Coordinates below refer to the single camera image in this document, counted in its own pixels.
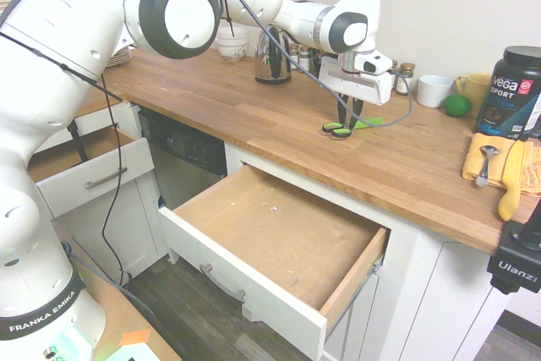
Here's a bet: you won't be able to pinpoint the stainless steel kettle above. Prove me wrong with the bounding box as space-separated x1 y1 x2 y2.
254 25 293 85

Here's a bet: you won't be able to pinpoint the grey braided cable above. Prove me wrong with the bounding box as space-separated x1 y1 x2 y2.
0 0 414 129

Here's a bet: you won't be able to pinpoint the green lime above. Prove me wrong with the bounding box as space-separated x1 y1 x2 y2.
441 94 473 118

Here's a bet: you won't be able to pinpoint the yellow mug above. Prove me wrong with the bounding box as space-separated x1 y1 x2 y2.
456 73 494 115

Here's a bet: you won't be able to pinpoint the white kitchen base cabinet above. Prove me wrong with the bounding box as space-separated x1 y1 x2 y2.
33 101 525 361

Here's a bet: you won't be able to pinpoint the yellow folded cloth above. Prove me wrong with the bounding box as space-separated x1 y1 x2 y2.
461 132 541 199

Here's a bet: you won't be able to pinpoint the green sheathed scissors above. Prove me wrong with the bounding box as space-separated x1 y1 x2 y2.
321 117 385 139

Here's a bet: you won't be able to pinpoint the small white drawer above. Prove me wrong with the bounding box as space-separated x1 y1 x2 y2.
27 123 156 221

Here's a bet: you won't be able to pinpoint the white mug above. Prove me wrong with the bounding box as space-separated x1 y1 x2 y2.
417 74 455 109

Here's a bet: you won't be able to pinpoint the black Vega protein tub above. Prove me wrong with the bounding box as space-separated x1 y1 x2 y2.
473 45 541 142

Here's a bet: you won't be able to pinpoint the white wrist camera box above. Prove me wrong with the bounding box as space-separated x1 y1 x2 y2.
353 50 393 76

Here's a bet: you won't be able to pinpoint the metal drawer handle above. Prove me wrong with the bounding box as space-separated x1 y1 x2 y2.
84 166 128 191
199 263 247 304

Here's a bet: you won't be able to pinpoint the yellow banana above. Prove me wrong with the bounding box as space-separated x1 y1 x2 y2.
497 140 526 222

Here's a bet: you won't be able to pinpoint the wooden drawer with white front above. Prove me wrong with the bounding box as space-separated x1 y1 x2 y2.
158 164 392 339

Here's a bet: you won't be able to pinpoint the stainless steel dishwasher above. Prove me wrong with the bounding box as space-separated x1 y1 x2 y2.
138 107 229 211

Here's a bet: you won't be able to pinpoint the orange tape piece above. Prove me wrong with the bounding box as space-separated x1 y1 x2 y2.
119 329 151 347

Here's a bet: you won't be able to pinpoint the thin black cable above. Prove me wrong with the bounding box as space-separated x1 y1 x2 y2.
0 30 132 290

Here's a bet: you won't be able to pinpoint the brown lidded spice jar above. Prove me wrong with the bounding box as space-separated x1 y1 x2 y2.
396 63 417 96

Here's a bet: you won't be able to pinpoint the stack of white plates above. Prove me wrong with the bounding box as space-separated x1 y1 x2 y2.
105 46 133 68

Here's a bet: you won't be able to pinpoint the metal spoon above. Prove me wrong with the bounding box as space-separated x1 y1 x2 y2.
475 145 501 188

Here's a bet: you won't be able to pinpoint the black Ulanzi camera mount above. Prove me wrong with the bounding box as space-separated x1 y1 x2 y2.
486 191 541 295

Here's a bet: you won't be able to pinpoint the white patterned ceramic pot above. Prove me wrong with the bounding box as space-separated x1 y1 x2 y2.
216 25 249 62

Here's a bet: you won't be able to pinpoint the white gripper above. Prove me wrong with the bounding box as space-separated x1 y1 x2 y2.
318 53 396 129

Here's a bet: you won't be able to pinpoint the black rod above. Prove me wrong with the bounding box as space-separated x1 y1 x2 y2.
69 118 90 164

